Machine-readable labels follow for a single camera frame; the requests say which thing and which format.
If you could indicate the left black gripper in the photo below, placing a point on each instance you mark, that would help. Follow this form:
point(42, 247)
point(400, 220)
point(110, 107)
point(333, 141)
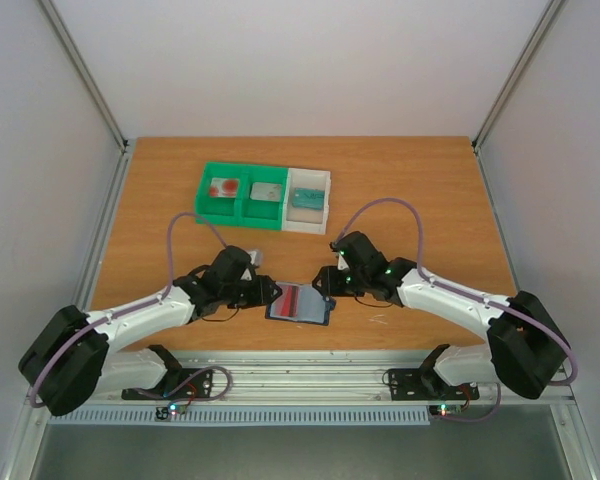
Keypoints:
point(263, 293)

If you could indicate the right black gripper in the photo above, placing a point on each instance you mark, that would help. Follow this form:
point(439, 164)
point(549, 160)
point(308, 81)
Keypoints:
point(333, 280)

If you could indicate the dark blue card holder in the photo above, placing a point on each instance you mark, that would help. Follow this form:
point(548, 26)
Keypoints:
point(312, 308)

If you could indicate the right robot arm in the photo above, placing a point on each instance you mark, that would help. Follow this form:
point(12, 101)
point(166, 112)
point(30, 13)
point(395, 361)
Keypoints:
point(522, 347)

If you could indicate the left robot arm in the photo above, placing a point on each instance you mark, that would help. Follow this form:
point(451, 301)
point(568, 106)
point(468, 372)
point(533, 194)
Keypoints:
point(65, 362)

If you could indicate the teal card stack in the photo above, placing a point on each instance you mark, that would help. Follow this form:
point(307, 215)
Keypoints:
point(312, 199)

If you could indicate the grey bird card stack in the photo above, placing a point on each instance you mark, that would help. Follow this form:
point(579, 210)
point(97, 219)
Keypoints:
point(265, 191)

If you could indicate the red circle card stack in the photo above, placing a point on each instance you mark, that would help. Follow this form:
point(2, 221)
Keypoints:
point(223, 187)

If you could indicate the white bin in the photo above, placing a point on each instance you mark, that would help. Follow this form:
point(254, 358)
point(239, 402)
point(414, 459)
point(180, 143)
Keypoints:
point(305, 220)

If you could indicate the middle green bin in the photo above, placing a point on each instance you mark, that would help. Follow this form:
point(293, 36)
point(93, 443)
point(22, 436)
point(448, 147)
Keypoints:
point(261, 214)

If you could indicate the green bin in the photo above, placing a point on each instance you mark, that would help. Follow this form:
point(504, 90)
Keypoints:
point(261, 214)
point(220, 211)

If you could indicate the left green bin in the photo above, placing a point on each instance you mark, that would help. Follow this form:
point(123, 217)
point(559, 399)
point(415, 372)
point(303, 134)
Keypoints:
point(220, 211)

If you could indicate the left circuit board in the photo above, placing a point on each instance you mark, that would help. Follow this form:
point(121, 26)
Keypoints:
point(170, 412)

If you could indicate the circuit board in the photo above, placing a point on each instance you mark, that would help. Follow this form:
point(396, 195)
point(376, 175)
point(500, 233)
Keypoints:
point(445, 410)
point(170, 412)

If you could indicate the right circuit board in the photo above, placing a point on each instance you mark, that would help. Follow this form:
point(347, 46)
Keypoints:
point(445, 410)

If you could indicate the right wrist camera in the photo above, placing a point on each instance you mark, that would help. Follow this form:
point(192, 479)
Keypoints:
point(341, 262)

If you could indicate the aluminium rail frame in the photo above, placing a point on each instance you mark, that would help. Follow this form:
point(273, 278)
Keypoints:
point(319, 377)

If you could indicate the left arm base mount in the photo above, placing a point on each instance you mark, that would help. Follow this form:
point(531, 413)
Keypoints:
point(176, 385)

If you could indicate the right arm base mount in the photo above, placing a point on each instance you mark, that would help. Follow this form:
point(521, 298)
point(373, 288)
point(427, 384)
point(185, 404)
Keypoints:
point(405, 384)

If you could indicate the grey slotted cable duct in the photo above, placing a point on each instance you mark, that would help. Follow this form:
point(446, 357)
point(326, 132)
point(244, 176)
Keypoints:
point(247, 416)

